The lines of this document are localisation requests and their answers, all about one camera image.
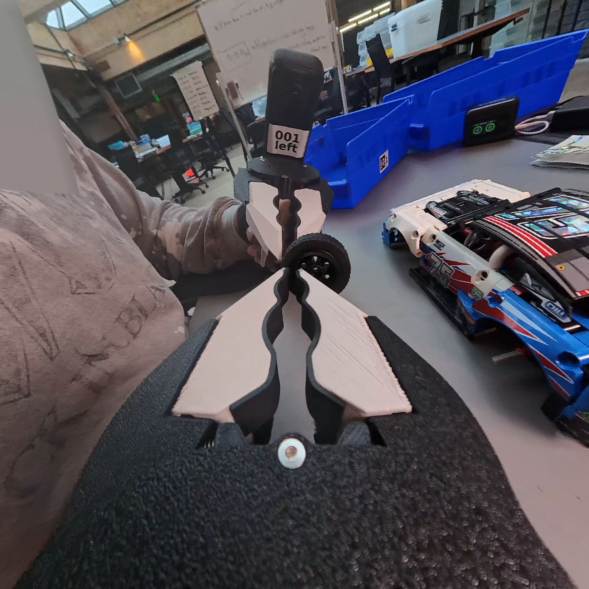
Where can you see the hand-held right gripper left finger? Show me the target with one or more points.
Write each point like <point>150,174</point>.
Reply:
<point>221,368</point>

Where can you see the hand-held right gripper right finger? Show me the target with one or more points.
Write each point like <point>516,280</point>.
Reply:
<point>354,368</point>

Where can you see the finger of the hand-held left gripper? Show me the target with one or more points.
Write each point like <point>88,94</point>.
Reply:
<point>313,211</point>
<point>264,216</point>

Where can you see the black toy car tire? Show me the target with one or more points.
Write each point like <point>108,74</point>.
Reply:
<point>338,253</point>

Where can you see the black toy wheel rim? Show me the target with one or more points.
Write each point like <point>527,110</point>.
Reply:
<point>320,264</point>

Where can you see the person's left forearm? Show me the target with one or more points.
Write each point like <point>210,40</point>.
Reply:
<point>184,234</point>

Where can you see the person's left hand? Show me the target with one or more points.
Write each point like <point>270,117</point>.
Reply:
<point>255,248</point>

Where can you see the whiteboard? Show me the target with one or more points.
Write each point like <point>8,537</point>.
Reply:
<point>248,37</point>

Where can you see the blue plastic bin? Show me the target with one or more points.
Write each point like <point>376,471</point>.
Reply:
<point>363,152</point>
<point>483,92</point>

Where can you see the black office chair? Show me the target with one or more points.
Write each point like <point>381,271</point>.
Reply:
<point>214,156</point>
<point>184,179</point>
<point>378,64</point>

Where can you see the paper chart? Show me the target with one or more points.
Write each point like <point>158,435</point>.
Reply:
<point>195,89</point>

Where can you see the white box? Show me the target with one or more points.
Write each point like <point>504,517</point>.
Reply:
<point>414,27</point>

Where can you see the person's grey patterned sweatshirt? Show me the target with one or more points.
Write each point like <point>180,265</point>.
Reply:
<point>69,345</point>

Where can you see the wood-edged background table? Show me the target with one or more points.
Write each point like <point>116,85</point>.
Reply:
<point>451,39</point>

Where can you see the toy brick race car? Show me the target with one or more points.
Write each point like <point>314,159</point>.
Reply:
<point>497,276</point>

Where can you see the black device with green lights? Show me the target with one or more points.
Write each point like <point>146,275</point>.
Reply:
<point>490,122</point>

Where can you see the glass skylight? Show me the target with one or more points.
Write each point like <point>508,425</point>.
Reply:
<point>78,11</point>

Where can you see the folded sticker sheet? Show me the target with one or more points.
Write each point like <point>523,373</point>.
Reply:
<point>566,154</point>

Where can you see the black power adapter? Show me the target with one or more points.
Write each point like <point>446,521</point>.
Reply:
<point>573,115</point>

